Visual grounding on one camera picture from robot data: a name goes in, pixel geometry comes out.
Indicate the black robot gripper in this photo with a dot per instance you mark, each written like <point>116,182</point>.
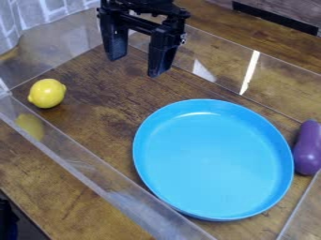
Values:
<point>120,16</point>

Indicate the blue round tray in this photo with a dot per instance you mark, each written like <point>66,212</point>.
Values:
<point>213,159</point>

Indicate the black baseboard strip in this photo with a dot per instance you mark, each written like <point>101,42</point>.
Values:
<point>275,18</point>

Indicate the dark object at table edge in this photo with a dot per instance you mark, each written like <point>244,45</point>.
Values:
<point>9,221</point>

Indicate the purple toy eggplant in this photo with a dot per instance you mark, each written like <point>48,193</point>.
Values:
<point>307,150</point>

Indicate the yellow lemon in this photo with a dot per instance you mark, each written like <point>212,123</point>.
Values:
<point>48,93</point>

